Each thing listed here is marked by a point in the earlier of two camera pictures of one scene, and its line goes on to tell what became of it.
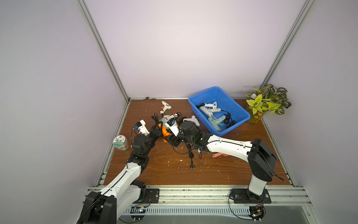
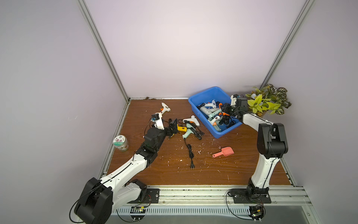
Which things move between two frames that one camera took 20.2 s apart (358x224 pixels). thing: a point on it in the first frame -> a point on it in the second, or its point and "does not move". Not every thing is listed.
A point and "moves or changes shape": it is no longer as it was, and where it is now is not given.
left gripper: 154,134 -> 172,130
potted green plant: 269,98 does not move
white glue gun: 193,119 does not move
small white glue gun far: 166,106 does not move
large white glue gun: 209,112 does not move
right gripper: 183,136 -> 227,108
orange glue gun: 164,132 moves or changes shape
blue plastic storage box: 217,111 does not move
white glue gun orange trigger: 166,117 -> 213,121
